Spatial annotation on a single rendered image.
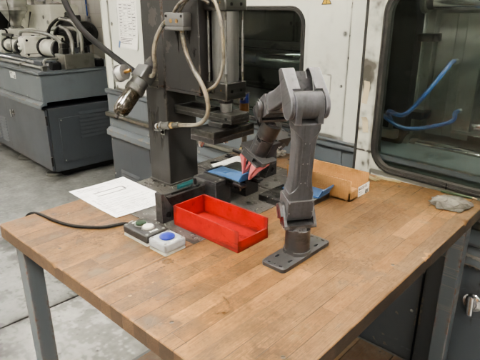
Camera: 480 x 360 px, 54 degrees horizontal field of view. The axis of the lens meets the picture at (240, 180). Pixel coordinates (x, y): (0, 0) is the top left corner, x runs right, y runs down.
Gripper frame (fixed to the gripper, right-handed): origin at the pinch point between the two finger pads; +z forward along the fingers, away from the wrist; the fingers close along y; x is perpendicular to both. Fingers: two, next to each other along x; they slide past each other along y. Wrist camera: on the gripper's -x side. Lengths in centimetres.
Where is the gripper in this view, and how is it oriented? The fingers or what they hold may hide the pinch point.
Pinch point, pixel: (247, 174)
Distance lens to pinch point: 142.7
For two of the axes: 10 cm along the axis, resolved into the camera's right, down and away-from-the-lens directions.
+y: -6.4, -6.4, 4.2
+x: -6.8, 2.2, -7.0
